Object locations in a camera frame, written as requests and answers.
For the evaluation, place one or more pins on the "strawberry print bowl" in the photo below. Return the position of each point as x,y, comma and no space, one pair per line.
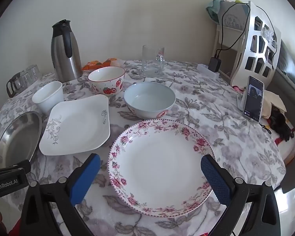
107,78

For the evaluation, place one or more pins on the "square white plate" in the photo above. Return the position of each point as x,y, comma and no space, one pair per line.
78,125

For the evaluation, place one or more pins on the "small colourful trinket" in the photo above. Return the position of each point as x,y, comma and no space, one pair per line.
237,89

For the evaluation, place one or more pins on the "small clear glass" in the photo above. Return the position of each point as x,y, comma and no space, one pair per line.
34,72
24,78

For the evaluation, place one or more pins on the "white phone stand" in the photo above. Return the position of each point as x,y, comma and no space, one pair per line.
241,103

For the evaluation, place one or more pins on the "grey printed box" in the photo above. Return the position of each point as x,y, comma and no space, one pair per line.
233,14

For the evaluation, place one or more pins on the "white power strip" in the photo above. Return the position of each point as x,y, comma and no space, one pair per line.
204,68

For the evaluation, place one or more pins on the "orange snack packet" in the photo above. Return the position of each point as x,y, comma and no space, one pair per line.
91,66
109,62

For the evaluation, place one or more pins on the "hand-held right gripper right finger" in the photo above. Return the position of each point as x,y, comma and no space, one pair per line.
215,180

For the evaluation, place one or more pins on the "stainless steel plate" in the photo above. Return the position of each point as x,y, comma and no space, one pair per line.
17,137

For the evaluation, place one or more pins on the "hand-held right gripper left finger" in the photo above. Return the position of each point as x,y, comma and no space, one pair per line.
86,177

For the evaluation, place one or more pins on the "beige cloth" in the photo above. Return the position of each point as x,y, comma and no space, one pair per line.
272,100

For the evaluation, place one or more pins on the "pink floral round plate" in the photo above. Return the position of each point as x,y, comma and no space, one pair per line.
159,162

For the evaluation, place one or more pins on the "black charger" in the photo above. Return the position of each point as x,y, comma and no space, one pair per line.
215,64

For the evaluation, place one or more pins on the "clear glass mug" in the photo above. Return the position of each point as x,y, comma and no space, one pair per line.
152,61

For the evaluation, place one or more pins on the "smartphone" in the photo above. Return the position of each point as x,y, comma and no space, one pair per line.
253,98

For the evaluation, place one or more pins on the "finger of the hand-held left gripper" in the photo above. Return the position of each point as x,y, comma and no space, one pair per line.
13,166

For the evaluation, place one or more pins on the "light blue bowl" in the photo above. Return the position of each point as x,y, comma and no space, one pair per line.
150,100

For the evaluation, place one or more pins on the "grey sofa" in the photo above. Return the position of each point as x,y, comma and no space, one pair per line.
288,64

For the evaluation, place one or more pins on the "teal cloth bag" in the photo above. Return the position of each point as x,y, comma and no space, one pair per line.
212,11

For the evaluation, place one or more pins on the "small white bowl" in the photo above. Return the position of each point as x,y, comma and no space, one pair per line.
48,95

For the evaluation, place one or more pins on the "black cloth item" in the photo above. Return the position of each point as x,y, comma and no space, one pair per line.
281,123

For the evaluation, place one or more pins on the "stainless steel thermos jug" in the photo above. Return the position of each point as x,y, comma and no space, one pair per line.
66,64

